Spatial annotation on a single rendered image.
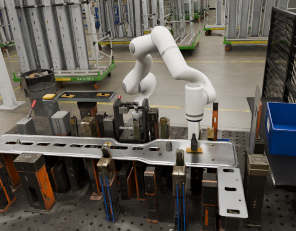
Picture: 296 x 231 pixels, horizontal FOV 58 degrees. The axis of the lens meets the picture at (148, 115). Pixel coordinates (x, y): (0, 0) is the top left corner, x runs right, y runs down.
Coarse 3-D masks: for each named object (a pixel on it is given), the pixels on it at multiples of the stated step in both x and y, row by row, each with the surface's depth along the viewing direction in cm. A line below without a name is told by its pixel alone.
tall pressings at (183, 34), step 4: (172, 0) 766; (180, 0) 762; (188, 0) 775; (172, 4) 763; (180, 4) 761; (188, 4) 779; (172, 8) 765; (176, 8) 822; (180, 8) 761; (184, 8) 822; (176, 12) 817; (180, 12) 763; (184, 12) 826; (172, 16) 760; (184, 16) 822; (172, 20) 764; (176, 20) 812; (180, 20) 760; (184, 20) 820; (172, 24) 768; (176, 24) 816; (180, 24) 763; (184, 24) 811; (176, 28) 820; (180, 28) 768; (184, 28) 816; (180, 32) 771; (184, 32) 820; (184, 36) 833
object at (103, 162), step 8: (104, 160) 124; (112, 160) 128; (104, 168) 122; (112, 168) 128; (104, 176) 124; (112, 176) 128; (104, 184) 126; (112, 184) 130; (104, 192) 130; (112, 192) 130; (104, 200) 130; (112, 200) 131; (104, 208) 134; (112, 208) 133; (120, 208) 141; (112, 216) 135; (120, 216) 138
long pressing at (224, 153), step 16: (0, 144) 154; (16, 144) 153; (32, 144) 151; (80, 144) 148; (96, 144) 146; (112, 144) 145; (128, 144) 143; (144, 144) 142; (160, 144) 142; (176, 144) 140; (208, 144) 138; (224, 144) 137; (144, 160) 130; (160, 160) 128; (192, 160) 127; (208, 160) 126; (224, 160) 125
